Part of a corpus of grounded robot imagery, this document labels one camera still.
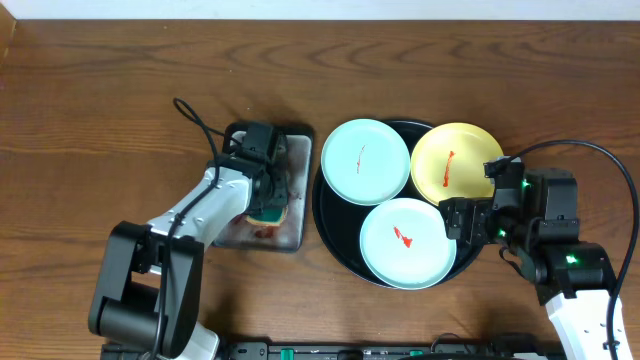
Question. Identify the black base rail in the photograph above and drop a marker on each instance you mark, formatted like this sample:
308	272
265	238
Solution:
263	351

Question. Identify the green yellow sponge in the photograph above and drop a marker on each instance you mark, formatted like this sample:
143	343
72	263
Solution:
272	217

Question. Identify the light blue plate red blob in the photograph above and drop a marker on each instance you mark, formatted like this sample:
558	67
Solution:
403	243

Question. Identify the light blue streaked plate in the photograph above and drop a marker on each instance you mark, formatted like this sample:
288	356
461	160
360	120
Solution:
365	162

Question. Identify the yellow plate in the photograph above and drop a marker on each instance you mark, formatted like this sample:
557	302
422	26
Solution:
448	161

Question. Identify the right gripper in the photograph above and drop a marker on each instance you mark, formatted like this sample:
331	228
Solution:
480	208

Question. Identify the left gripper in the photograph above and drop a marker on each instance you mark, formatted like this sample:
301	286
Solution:
282	185

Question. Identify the black round serving tray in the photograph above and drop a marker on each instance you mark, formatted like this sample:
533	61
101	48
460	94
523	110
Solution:
339	221

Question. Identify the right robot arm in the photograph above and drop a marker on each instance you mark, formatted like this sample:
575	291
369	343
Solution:
532	215

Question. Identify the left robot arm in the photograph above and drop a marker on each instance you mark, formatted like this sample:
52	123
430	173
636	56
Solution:
148	289

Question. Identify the black rectangular soapy tray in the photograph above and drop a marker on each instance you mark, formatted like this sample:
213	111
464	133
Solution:
297	138

